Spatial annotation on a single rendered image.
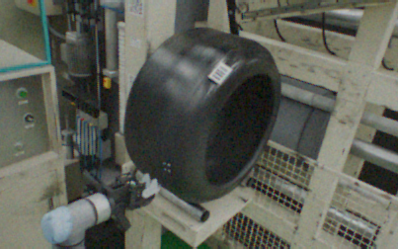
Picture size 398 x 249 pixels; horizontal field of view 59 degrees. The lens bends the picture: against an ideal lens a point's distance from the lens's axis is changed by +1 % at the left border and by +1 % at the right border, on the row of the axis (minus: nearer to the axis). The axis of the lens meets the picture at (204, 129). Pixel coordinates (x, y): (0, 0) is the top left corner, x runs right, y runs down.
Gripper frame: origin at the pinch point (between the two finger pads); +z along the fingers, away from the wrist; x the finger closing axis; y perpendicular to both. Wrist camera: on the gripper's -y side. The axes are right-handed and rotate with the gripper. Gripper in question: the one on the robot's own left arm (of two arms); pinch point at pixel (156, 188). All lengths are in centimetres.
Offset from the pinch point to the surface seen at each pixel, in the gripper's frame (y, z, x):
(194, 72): 38.5, 3.0, -4.4
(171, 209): -14.4, 11.3, 1.4
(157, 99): 29.2, -2.7, 2.2
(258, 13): 54, 51, 8
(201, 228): -14.8, 12.7, -11.9
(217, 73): 39.6, 6.2, -10.0
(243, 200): -16.7, 42.6, -10.2
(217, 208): -18.2, 30.6, -6.2
